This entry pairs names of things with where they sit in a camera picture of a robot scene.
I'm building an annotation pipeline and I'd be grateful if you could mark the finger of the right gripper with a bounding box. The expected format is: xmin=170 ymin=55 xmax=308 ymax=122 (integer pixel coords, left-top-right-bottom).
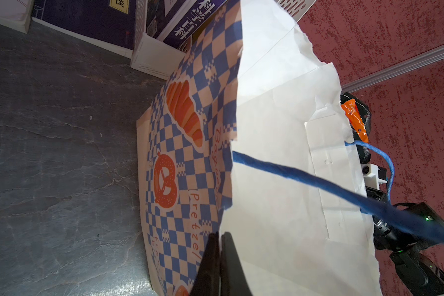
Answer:
xmin=340 ymin=92 xmax=371 ymax=141

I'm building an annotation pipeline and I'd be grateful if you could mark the blue spine book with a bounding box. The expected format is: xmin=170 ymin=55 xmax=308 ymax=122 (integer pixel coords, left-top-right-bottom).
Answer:
xmin=146 ymin=0 xmax=225 ymax=49

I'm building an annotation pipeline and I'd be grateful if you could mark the white sketch book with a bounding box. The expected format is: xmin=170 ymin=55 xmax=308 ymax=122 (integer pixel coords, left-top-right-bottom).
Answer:
xmin=0 ymin=0 xmax=34 ymax=34

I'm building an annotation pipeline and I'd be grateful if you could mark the orange red condiment packet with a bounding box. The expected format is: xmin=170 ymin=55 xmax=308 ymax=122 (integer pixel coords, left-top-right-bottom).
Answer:
xmin=341 ymin=99 xmax=369 ymax=143

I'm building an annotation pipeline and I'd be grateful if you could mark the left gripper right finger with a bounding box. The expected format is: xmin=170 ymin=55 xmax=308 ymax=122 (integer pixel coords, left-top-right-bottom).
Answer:
xmin=220 ymin=232 xmax=252 ymax=296

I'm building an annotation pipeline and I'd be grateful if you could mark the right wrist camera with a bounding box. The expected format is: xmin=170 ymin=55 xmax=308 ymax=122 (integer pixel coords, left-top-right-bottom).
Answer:
xmin=361 ymin=164 xmax=388 ymax=190

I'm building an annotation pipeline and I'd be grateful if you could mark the checkered paper bag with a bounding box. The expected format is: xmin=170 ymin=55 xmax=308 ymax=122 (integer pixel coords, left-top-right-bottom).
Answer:
xmin=136 ymin=0 xmax=444 ymax=296

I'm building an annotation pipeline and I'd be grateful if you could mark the white file organizer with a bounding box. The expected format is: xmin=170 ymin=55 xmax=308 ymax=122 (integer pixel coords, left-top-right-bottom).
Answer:
xmin=130 ymin=0 xmax=317 ymax=81

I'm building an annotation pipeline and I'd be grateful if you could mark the dark blue book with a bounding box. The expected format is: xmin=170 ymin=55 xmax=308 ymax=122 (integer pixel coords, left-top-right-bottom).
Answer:
xmin=32 ymin=0 xmax=136 ymax=58

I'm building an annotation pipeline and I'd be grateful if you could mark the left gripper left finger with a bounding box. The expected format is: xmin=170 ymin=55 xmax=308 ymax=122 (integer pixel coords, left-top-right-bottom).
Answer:
xmin=190 ymin=233 xmax=220 ymax=296

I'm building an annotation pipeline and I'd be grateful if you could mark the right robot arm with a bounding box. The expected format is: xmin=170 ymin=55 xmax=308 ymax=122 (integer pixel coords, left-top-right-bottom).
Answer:
xmin=340 ymin=92 xmax=444 ymax=296

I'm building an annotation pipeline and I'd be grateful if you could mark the right metal corner post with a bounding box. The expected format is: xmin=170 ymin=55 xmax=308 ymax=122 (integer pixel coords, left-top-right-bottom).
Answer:
xmin=342 ymin=44 xmax=444 ymax=93

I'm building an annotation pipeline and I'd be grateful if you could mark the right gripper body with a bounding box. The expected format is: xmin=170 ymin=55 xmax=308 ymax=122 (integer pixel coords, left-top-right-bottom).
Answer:
xmin=356 ymin=142 xmax=402 ymax=252

